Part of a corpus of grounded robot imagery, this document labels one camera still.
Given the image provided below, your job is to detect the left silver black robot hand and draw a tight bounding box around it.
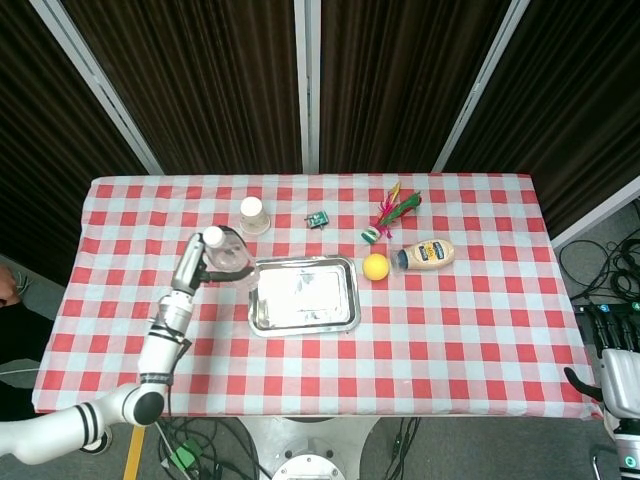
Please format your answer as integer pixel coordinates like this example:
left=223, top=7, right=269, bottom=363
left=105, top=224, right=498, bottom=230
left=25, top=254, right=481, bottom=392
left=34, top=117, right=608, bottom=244
left=170, top=230, right=257, bottom=296

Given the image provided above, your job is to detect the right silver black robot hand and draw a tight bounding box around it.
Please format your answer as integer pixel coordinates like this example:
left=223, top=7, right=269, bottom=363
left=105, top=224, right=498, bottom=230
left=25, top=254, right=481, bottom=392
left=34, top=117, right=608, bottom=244
left=563, top=304, right=640, bottom=416

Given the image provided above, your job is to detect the transparent plastic water bottle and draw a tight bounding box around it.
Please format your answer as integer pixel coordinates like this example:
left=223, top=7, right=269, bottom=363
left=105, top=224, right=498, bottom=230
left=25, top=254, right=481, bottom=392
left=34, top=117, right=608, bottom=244
left=202, top=224, right=261, bottom=294

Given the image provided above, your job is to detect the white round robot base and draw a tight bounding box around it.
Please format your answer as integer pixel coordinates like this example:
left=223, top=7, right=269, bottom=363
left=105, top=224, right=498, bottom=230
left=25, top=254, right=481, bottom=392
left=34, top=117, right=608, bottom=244
left=234, top=414, right=382, bottom=480

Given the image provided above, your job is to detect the silver metal tray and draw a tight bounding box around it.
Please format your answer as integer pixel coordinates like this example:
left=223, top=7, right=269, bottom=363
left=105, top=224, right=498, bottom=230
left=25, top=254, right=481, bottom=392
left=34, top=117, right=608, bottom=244
left=248, top=255, right=362, bottom=338

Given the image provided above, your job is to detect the mayonnaise squeeze bottle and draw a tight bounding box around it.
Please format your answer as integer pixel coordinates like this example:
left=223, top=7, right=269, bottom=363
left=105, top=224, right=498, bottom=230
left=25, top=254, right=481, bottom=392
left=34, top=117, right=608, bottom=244
left=389, top=238, right=456, bottom=274

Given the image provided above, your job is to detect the black power strip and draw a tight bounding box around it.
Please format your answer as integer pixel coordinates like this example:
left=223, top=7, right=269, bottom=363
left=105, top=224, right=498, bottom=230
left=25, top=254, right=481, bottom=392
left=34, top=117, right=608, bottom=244
left=572, top=299, right=640, bottom=322

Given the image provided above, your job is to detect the white paper cup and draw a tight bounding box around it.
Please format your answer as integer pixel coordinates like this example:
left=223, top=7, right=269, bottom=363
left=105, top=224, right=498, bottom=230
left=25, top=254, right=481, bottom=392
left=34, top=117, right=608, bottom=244
left=238, top=196, right=272, bottom=236

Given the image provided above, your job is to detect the dark brown curtain panel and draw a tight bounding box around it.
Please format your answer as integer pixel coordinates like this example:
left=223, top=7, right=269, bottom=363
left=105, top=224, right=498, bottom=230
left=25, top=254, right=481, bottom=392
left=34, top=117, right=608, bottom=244
left=444, top=0, right=640, bottom=236
left=0, top=0, right=147, bottom=281
left=319, top=0, right=512, bottom=175
left=62, top=0, right=304, bottom=176

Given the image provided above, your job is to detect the yellow ball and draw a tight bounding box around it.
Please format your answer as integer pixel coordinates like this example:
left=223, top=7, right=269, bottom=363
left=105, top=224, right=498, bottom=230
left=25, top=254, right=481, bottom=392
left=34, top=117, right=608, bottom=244
left=362, top=253, right=391, bottom=281

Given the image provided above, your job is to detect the green connector box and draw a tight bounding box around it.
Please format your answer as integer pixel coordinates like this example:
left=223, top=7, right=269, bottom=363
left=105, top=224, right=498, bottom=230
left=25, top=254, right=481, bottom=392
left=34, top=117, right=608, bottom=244
left=169, top=439, right=204, bottom=471

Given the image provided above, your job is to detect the black white sneaker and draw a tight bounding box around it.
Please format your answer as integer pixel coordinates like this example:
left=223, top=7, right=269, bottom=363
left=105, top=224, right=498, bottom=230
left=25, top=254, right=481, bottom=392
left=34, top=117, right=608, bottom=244
left=79, top=429, right=114, bottom=454

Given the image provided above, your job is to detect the red white checkered tablecloth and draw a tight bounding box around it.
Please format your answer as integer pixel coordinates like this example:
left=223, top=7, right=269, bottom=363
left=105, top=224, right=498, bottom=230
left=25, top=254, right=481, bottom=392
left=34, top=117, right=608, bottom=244
left=32, top=173, right=604, bottom=420

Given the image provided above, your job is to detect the colourful feather shuttlecock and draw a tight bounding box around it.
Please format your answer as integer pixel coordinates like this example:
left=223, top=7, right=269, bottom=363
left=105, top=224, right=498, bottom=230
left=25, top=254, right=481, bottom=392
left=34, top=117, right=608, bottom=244
left=360, top=181, right=423, bottom=246

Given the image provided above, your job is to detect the black floor cable bundle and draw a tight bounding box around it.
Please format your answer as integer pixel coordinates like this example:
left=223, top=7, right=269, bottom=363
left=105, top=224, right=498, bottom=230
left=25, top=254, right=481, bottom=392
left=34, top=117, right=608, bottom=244
left=383, top=417, right=422, bottom=480
left=557, top=199, right=640, bottom=302
left=149, top=417, right=271, bottom=480

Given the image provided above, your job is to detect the white partition post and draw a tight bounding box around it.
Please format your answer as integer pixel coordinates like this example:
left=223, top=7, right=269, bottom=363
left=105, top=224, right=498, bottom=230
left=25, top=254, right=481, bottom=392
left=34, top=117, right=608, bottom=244
left=432, top=0, right=531, bottom=175
left=29, top=0, right=165, bottom=176
left=549, top=174, right=640, bottom=250
left=293, top=0, right=322, bottom=175

